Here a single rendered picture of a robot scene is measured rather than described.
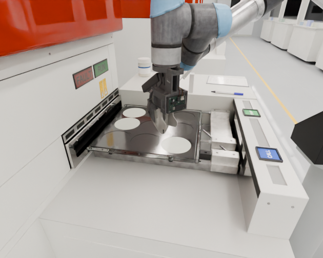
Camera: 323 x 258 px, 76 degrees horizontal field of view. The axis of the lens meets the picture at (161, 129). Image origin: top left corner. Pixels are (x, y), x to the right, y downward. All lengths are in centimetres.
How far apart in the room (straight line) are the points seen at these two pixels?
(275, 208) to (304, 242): 74
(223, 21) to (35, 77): 46
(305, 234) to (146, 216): 83
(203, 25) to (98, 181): 53
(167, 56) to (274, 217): 44
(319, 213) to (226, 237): 63
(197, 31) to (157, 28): 10
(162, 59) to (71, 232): 50
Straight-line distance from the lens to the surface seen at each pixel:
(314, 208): 113
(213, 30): 56
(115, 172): 73
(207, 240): 57
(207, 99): 96
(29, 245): 69
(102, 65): 88
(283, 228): 60
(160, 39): 51
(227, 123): 92
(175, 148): 68
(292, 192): 53
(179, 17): 51
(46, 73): 62
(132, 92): 101
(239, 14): 79
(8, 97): 54
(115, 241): 61
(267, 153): 62
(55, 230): 68
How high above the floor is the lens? 129
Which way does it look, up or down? 30 degrees down
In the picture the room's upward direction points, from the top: straight up
